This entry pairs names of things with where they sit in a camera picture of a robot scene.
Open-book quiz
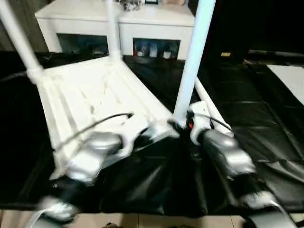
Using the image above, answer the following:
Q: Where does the white plastic table top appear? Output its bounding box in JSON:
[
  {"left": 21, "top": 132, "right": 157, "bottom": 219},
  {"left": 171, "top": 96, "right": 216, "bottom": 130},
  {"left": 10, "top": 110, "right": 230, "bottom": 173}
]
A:
[{"left": 25, "top": 57, "right": 181, "bottom": 181}]

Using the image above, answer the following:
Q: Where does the white plastic table leg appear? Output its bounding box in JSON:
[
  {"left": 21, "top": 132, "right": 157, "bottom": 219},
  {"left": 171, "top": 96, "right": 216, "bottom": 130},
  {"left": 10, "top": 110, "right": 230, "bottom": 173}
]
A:
[
  {"left": 0, "top": 0, "right": 45, "bottom": 79},
  {"left": 105, "top": 0, "right": 124, "bottom": 62},
  {"left": 171, "top": 0, "right": 217, "bottom": 127},
  {"left": 193, "top": 76, "right": 235, "bottom": 138}
]

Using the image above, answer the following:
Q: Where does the black mat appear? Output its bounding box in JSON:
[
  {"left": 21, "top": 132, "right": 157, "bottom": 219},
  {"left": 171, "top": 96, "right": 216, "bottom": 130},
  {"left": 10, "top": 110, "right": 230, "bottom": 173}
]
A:
[{"left": 0, "top": 48, "right": 304, "bottom": 213}]

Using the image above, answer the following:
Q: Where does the small red white figure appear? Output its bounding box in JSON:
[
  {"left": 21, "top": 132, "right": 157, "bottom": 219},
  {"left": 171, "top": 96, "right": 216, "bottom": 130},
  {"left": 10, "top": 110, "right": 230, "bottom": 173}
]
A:
[{"left": 134, "top": 42, "right": 147, "bottom": 58}]

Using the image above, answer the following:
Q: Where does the white sheet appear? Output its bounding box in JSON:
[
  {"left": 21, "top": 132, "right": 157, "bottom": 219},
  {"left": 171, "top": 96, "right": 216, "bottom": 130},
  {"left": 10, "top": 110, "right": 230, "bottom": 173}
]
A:
[{"left": 265, "top": 63, "right": 304, "bottom": 107}]

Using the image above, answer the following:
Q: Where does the grey crumpled bundle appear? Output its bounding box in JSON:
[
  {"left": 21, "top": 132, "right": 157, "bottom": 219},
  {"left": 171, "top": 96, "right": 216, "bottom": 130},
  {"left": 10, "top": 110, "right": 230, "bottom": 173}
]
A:
[{"left": 120, "top": 0, "right": 141, "bottom": 12}]

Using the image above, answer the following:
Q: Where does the white cabinet with glass doors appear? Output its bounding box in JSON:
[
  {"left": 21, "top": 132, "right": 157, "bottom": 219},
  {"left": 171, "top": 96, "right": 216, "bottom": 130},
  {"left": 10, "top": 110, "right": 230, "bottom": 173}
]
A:
[{"left": 34, "top": 0, "right": 196, "bottom": 60}]

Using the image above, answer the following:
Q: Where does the grey curtain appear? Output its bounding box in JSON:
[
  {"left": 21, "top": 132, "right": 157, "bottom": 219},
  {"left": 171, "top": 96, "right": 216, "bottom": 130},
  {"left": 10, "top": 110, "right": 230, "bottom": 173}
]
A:
[{"left": 0, "top": 0, "right": 48, "bottom": 52}]

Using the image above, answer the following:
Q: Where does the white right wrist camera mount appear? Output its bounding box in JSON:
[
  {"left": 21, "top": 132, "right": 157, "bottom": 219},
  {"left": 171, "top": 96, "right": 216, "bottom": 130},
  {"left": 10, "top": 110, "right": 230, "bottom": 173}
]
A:
[{"left": 187, "top": 101, "right": 214, "bottom": 146}]

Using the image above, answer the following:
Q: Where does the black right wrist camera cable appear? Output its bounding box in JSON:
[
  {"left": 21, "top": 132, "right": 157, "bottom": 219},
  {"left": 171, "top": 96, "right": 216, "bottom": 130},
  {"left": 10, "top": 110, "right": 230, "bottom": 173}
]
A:
[{"left": 194, "top": 112, "right": 233, "bottom": 131}]

